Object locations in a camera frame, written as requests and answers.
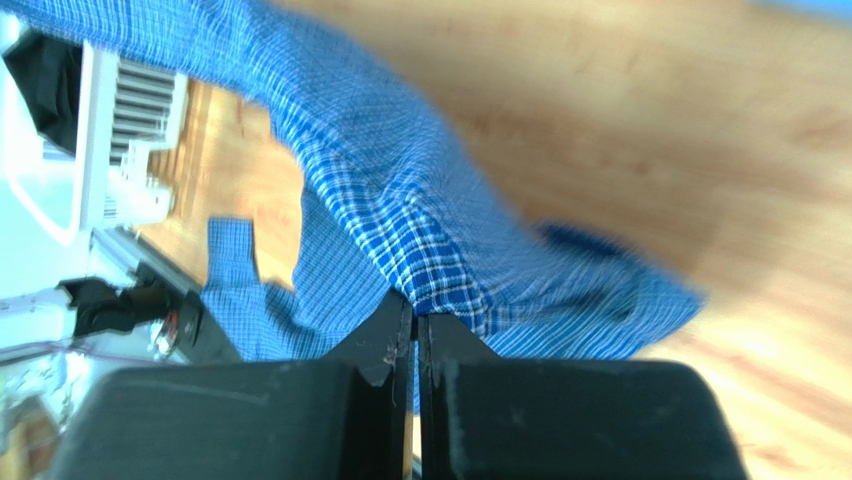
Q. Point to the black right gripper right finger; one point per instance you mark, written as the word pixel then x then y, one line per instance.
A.
pixel 487 417

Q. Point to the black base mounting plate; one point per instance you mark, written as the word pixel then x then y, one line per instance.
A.
pixel 189 334

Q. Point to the black shirt in basket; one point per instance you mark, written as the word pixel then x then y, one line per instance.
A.
pixel 47 72

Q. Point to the white plastic laundry basket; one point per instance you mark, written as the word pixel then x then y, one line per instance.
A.
pixel 127 111

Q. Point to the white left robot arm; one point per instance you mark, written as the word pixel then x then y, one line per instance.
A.
pixel 57 318

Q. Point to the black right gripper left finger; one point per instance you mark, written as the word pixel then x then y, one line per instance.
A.
pixel 346 415

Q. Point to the blue checked long sleeve shirt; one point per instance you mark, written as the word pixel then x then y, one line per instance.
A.
pixel 391 199

